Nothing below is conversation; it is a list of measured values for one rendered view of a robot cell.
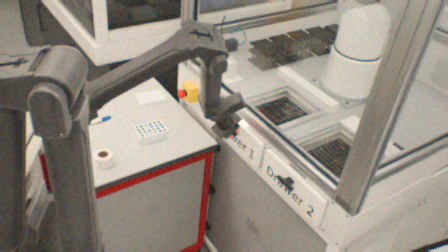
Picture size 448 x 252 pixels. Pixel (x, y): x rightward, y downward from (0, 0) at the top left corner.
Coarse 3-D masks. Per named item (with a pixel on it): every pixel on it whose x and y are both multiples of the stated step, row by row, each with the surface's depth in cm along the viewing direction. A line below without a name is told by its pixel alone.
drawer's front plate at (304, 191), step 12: (264, 156) 157; (276, 156) 153; (264, 168) 160; (276, 168) 153; (288, 168) 149; (276, 180) 155; (300, 180) 145; (300, 192) 146; (312, 192) 141; (300, 204) 148; (312, 204) 142; (324, 204) 138; (312, 216) 144
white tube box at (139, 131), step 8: (160, 120) 184; (136, 128) 179; (144, 128) 179; (152, 128) 180; (160, 128) 180; (136, 136) 177; (144, 136) 175; (152, 136) 177; (160, 136) 179; (168, 136) 181; (144, 144) 177
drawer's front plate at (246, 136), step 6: (240, 126) 165; (240, 132) 166; (246, 132) 163; (240, 138) 167; (246, 138) 164; (252, 138) 161; (258, 138) 160; (234, 144) 172; (246, 144) 165; (252, 144) 162; (258, 144) 158; (240, 150) 170; (246, 150) 166; (252, 150) 163; (258, 150) 160; (246, 156) 167; (252, 156) 164; (258, 156) 161; (252, 162) 165; (258, 162) 162
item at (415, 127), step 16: (432, 48) 106; (432, 64) 111; (416, 80) 111; (432, 80) 116; (416, 96) 116; (432, 96) 121; (416, 112) 121; (432, 112) 127; (400, 128) 121; (416, 128) 127; (432, 128) 134; (400, 144) 127; (416, 144) 134; (384, 160) 127
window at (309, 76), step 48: (240, 0) 150; (288, 0) 131; (336, 0) 116; (384, 0) 105; (240, 48) 157; (288, 48) 137; (336, 48) 121; (384, 48) 108; (288, 96) 143; (336, 96) 126; (336, 144) 131
